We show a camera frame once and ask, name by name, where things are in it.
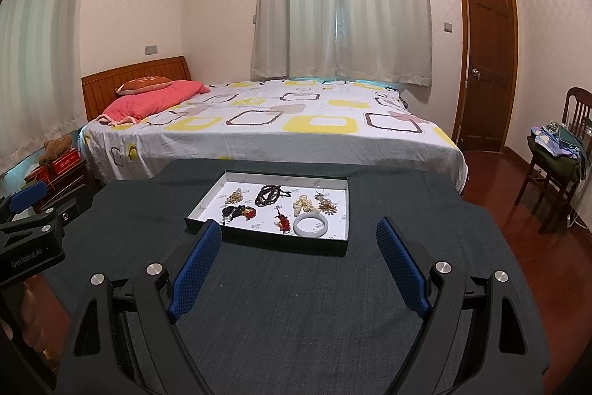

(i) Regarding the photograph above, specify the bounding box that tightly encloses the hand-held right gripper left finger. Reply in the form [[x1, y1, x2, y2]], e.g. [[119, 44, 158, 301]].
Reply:
[[54, 219, 223, 395]]

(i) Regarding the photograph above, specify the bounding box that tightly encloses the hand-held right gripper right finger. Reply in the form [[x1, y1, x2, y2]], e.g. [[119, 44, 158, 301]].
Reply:
[[376, 217, 551, 395]]

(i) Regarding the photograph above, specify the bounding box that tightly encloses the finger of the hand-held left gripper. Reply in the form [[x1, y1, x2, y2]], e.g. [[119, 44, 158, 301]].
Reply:
[[44, 186, 95, 224], [9, 182, 49, 213]]

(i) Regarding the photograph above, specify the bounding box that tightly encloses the black bead bracelet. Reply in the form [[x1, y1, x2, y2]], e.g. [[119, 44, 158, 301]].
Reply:
[[222, 205, 248, 223]]

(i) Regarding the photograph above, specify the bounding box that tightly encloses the green jewelry box tray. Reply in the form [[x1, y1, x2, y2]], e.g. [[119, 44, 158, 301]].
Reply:
[[184, 170, 350, 257]]

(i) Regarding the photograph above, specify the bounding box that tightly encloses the dark red bead bracelet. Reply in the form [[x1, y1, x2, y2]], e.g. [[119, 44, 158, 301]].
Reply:
[[256, 185, 293, 207]]

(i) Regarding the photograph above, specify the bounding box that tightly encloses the white jade bangle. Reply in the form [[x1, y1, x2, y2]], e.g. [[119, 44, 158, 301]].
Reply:
[[293, 212, 330, 237]]

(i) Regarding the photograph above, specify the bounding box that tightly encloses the person's left hand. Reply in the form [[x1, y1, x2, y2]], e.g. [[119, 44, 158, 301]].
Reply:
[[0, 279, 47, 340]]

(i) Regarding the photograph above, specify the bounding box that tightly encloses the wooden nightstand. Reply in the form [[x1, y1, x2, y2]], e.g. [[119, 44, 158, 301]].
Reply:
[[23, 159, 98, 211]]

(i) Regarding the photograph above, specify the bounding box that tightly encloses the red box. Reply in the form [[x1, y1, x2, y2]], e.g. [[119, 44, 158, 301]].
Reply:
[[44, 147, 81, 178]]

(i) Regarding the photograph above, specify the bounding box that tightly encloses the brown teddy bear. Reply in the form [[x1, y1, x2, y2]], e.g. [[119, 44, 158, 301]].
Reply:
[[38, 135, 74, 164]]

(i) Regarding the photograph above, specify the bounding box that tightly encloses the dark grey tablecloth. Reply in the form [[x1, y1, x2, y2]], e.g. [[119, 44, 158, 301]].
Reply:
[[41, 159, 551, 395]]

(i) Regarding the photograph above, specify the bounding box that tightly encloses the pink pillow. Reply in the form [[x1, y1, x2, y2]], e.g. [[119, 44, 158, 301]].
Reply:
[[97, 81, 210, 126]]

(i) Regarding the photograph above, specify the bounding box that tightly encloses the wooden headboard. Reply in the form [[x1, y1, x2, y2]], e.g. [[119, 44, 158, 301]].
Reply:
[[82, 56, 192, 123]]

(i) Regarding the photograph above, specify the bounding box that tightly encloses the brown cushion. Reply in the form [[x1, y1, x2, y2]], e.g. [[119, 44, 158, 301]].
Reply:
[[115, 77, 172, 96]]

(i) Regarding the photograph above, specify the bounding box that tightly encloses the sheer striped side curtain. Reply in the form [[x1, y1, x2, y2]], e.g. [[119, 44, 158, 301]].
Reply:
[[0, 0, 93, 164]]

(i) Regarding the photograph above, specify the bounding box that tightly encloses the bed with patterned sheet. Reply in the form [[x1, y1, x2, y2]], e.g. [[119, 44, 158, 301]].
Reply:
[[78, 78, 468, 192]]

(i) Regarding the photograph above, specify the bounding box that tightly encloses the pile of clothes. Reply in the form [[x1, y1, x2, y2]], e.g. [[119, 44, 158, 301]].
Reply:
[[527, 122, 587, 180]]

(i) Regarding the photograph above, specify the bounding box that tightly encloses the brown wooden door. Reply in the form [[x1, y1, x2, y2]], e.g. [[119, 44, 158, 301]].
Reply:
[[453, 0, 519, 153]]

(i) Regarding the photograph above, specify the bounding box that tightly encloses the dark wooden chair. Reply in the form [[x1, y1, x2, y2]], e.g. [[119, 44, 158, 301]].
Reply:
[[515, 87, 592, 234]]

